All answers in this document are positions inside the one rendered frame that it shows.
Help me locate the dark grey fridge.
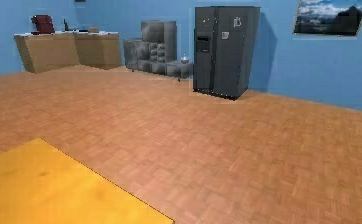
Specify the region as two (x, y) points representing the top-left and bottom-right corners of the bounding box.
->
(192, 5), (261, 101)

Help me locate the dark red coffee machine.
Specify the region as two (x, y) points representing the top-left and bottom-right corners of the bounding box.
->
(30, 14), (56, 35)

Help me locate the tan kitchen counter cabinet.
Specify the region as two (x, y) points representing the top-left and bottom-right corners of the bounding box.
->
(13, 30), (123, 74)

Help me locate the framed landscape picture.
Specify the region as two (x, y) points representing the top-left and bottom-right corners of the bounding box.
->
(292, 0), (362, 37)

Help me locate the grey stepped shelf unit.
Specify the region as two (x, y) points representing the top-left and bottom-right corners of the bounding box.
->
(123, 20), (194, 80)

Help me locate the yellow wooden table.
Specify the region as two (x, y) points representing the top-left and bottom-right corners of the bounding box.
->
(0, 137), (175, 224)

